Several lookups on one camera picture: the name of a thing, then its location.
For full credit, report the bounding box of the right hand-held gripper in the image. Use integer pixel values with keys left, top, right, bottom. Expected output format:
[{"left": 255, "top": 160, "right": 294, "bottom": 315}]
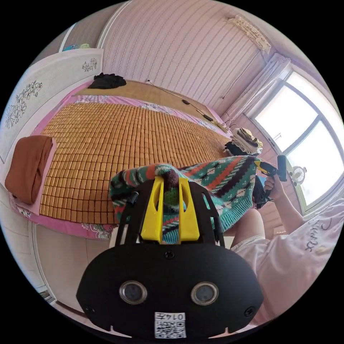
[{"left": 254, "top": 160, "right": 279, "bottom": 202}]

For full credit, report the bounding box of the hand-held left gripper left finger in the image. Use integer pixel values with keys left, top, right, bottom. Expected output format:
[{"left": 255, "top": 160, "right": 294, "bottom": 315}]
[{"left": 140, "top": 177, "right": 165, "bottom": 242}]

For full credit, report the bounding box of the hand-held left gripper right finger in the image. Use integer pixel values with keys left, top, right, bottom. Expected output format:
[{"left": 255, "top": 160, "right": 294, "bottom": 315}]
[{"left": 178, "top": 177, "right": 200, "bottom": 244}]

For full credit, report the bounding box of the blue and white patterned sweater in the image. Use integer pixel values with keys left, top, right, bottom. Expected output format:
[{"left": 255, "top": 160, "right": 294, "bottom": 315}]
[{"left": 108, "top": 155, "right": 262, "bottom": 244}]

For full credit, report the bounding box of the person's right forearm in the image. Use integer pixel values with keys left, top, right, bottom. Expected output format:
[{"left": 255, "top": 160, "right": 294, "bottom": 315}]
[{"left": 270, "top": 190, "right": 306, "bottom": 234}]

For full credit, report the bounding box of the person's right hand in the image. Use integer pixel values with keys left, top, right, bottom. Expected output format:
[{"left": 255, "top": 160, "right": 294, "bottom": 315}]
[{"left": 264, "top": 177, "right": 286, "bottom": 201}]

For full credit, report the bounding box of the pile of clothes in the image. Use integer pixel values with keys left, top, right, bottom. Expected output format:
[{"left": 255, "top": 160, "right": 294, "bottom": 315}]
[{"left": 224, "top": 127, "right": 264, "bottom": 157}]

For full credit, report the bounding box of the small white fan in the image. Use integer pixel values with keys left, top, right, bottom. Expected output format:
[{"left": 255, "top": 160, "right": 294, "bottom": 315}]
[{"left": 291, "top": 166, "right": 307, "bottom": 186}]

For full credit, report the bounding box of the window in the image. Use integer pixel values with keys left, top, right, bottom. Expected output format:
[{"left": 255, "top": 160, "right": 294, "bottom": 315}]
[{"left": 247, "top": 71, "right": 342, "bottom": 213}]

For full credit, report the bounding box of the white curtain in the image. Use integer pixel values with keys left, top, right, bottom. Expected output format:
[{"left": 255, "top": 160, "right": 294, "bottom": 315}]
[{"left": 222, "top": 52, "right": 293, "bottom": 122}]

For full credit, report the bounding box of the bed with woven mat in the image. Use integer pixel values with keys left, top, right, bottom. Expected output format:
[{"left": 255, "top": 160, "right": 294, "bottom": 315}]
[{"left": 0, "top": 48, "right": 259, "bottom": 240}]

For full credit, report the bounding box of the person's body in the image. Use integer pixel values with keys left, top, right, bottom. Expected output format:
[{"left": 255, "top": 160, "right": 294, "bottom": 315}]
[{"left": 230, "top": 198, "right": 344, "bottom": 326}]

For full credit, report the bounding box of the brown pillow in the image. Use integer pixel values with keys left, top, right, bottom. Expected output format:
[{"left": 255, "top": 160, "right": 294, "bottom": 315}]
[{"left": 4, "top": 135, "right": 57, "bottom": 206}]

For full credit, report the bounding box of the black garment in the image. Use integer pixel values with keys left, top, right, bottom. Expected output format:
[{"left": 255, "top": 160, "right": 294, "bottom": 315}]
[{"left": 87, "top": 72, "right": 127, "bottom": 90}]

